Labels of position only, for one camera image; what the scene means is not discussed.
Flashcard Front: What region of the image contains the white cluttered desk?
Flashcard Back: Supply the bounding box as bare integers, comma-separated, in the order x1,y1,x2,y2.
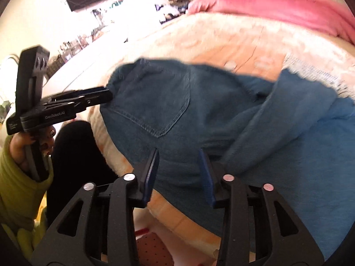
45,0,166,81

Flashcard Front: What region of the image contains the blue denim pants lace hem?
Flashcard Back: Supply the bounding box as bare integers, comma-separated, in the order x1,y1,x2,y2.
100,59,354,258

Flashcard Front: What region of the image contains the pink comforter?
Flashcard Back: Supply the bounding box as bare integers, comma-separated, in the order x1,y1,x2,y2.
188,0,354,45

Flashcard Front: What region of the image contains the person's left hand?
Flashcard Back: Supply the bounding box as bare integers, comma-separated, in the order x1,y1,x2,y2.
9,125,56,172

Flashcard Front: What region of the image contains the dark clothes pile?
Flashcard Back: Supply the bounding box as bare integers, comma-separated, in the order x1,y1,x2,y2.
155,0,190,24

